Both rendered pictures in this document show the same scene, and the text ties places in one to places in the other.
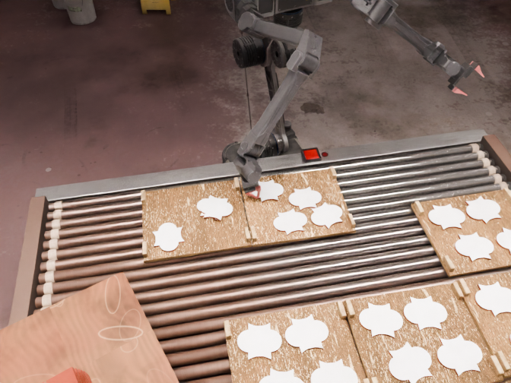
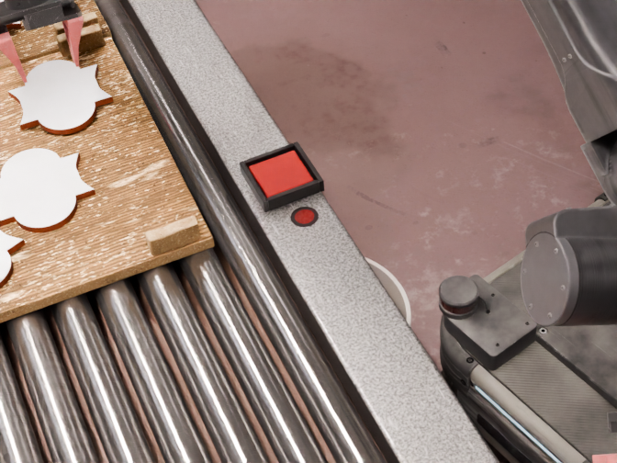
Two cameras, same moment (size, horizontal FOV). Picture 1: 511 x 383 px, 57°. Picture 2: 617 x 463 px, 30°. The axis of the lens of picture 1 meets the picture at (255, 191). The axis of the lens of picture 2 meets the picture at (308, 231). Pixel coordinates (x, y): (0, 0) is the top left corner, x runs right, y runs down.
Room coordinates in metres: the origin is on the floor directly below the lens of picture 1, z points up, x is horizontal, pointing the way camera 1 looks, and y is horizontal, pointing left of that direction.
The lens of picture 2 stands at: (1.42, -1.22, 1.86)
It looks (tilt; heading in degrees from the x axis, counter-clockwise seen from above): 47 degrees down; 80
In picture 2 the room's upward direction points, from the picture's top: 6 degrees counter-clockwise
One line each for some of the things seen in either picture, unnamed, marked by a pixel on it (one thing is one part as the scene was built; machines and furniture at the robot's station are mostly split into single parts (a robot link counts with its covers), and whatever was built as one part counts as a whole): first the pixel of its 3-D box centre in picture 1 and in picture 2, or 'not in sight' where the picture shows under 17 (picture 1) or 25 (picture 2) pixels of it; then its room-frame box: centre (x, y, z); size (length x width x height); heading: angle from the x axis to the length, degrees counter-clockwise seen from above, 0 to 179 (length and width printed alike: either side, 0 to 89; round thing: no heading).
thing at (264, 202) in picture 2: (311, 155); (281, 175); (1.56, -0.26, 0.92); 0.08 x 0.08 x 0.02; 10
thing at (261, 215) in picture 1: (295, 204); (19, 177); (1.26, -0.16, 0.93); 0.41 x 0.35 x 0.02; 99
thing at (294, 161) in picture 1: (273, 167); (226, 115); (1.52, -0.08, 0.89); 2.08 x 0.08 x 0.06; 100
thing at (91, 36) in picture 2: not in sight; (80, 39); (1.36, 0.05, 0.95); 0.06 x 0.02 x 0.03; 9
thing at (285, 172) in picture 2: (311, 155); (281, 176); (1.56, -0.26, 0.92); 0.06 x 0.06 x 0.01; 10
